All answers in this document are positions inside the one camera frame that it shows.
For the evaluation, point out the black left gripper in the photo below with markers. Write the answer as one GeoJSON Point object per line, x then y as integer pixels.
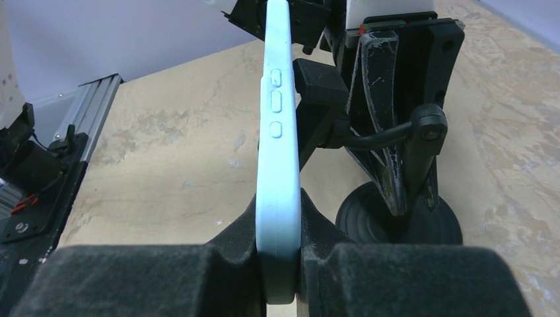
{"type": "Point", "coordinates": [354, 74]}

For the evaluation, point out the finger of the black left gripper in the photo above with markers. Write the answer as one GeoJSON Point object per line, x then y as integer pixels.
{"type": "Point", "coordinates": [430, 191]}

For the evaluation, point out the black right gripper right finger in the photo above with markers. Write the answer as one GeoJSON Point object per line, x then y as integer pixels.
{"type": "Point", "coordinates": [339, 277]}

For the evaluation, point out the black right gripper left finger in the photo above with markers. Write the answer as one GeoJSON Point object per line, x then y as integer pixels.
{"type": "Point", "coordinates": [218, 278]}

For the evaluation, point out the black round base phone stand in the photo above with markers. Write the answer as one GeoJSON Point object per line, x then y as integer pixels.
{"type": "Point", "coordinates": [363, 216]}

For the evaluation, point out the blue case phone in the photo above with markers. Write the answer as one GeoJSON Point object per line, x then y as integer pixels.
{"type": "Point", "coordinates": [278, 204]}

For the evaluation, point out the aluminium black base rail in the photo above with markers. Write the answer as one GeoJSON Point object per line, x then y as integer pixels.
{"type": "Point", "coordinates": [50, 148]}

